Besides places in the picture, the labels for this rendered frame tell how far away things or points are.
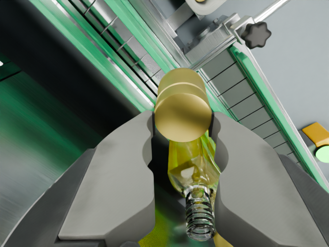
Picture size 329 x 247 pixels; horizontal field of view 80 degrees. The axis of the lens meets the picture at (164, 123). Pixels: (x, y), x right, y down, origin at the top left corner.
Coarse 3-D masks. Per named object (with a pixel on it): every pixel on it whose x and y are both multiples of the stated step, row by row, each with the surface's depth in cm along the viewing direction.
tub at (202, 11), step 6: (186, 0) 35; (192, 0) 35; (204, 0) 40; (210, 0) 37; (216, 0) 35; (222, 0) 34; (192, 6) 35; (198, 6) 35; (204, 6) 36; (210, 6) 35; (216, 6) 35; (198, 12) 36; (204, 12) 35; (210, 12) 35
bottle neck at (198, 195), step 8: (192, 192) 22; (200, 192) 22; (208, 192) 23; (192, 200) 21; (200, 200) 21; (208, 200) 22; (192, 208) 20; (200, 208) 20; (208, 208) 20; (192, 216) 20; (200, 216) 19; (208, 216) 20; (192, 224) 19; (200, 224) 19; (208, 224) 19; (192, 232) 20; (200, 232) 21; (208, 232) 20; (200, 240) 20
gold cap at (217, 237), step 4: (216, 232) 23; (216, 236) 23; (220, 236) 22; (216, 240) 23; (220, 240) 22; (224, 240) 22; (216, 244) 22; (220, 244) 22; (224, 244) 22; (228, 244) 21
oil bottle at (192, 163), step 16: (208, 128) 34; (176, 144) 29; (192, 144) 26; (208, 144) 28; (176, 160) 26; (192, 160) 24; (208, 160) 24; (176, 176) 24; (192, 176) 23; (208, 176) 23
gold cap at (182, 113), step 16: (176, 80) 12; (192, 80) 12; (160, 96) 12; (176, 96) 11; (192, 96) 11; (160, 112) 11; (176, 112) 11; (192, 112) 11; (208, 112) 11; (160, 128) 12; (176, 128) 12; (192, 128) 12
